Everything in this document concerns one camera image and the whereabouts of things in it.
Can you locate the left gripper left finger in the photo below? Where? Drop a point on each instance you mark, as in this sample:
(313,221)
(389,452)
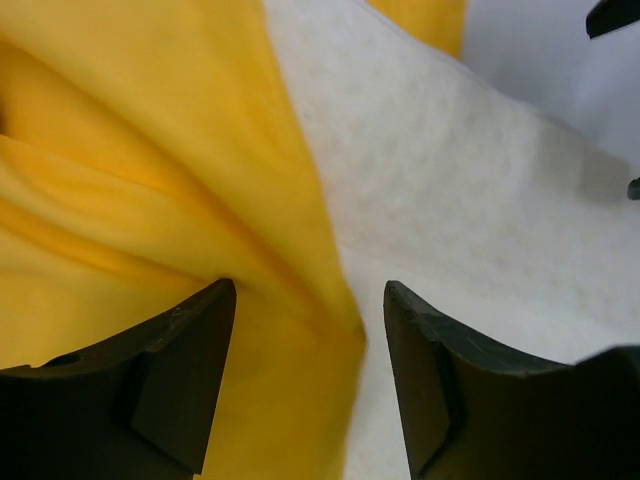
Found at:
(138,405)

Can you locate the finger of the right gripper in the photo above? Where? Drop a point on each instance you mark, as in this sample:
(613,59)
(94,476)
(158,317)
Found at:
(608,16)
(633,189)

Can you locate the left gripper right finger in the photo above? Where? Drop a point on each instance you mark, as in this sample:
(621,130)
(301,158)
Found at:
(474,408)

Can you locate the yellow pillowcase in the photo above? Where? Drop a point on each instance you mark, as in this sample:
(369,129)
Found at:
(150,148)

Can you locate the cream quilted pillow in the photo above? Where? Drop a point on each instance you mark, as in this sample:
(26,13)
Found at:
(496,214)

